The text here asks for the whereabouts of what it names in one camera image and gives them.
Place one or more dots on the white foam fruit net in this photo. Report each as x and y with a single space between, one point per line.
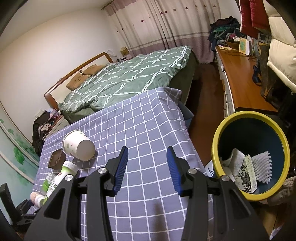
262 165

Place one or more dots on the white paper cup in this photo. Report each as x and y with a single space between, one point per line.
78 145

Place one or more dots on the brown plastic tray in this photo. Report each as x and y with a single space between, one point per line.
57 160

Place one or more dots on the pink striped curtain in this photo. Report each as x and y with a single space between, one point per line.
148 25

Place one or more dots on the orange wooden desk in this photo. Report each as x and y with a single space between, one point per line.
240 92

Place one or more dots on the yellow rimmed blue trash bin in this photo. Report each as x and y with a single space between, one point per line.
253 133

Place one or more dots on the white bedside cabinet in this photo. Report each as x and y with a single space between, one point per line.
58 125

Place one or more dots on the red hanging garment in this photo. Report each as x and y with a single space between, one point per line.
254 19

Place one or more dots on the cream puffer jacket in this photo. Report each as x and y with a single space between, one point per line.
281 57

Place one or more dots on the green patterned duvet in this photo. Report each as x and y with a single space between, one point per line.
118 82

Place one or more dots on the purple checked tablecloth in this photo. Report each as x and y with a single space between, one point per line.
147 206

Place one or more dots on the green white box on desk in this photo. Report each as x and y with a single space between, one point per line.
244 46

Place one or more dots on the green white bottle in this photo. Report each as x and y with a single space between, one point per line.
68 168

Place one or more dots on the small pink white bottle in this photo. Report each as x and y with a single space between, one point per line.
37 199

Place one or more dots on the pile of dark clothes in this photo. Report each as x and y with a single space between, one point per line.
222 30

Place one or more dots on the brown pillow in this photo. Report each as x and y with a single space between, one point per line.
94 69
76 81

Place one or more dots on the black clothes on cabinet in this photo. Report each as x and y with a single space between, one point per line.
37 134

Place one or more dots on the black floral paper bag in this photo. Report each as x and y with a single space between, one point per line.
245 180

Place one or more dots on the wooden bed headboard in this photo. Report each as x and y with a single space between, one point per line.
59 91

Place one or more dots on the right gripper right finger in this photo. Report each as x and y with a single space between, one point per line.
234 217

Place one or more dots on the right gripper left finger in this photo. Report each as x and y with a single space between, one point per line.
60 216

